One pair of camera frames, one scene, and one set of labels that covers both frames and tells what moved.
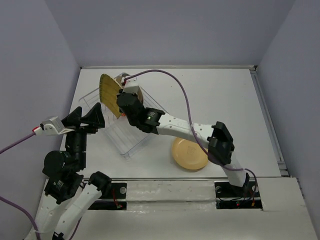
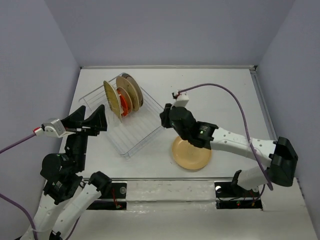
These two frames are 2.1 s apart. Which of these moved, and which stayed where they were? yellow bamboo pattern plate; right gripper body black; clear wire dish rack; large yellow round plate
Moved: yellow bamboo pattern plate; right gripper body black
Stayed: large yellow round plate; clear wire dish rack
